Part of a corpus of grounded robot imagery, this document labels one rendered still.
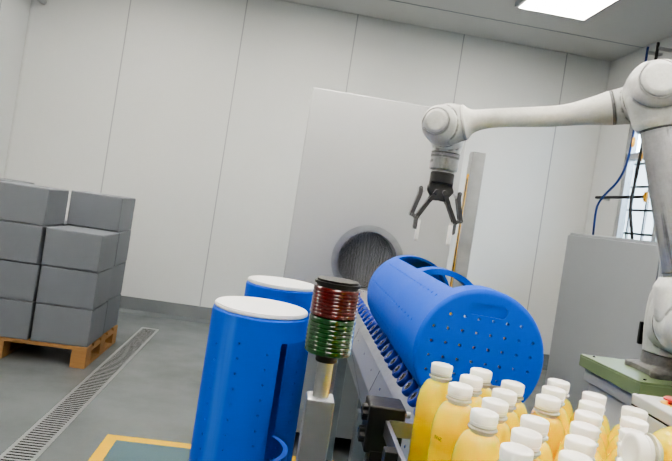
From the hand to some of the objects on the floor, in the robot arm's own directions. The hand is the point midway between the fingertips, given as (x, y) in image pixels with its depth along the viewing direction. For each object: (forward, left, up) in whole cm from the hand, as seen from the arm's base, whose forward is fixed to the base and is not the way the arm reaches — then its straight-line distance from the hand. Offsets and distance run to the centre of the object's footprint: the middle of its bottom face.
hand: (432, 235), depth 192 cm
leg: (+19, -136, -129) cm, 188 cm away
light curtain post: (-25, -86, -130) cm, 158 cm away
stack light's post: (+29, +107, -134) cm, 174 cm away
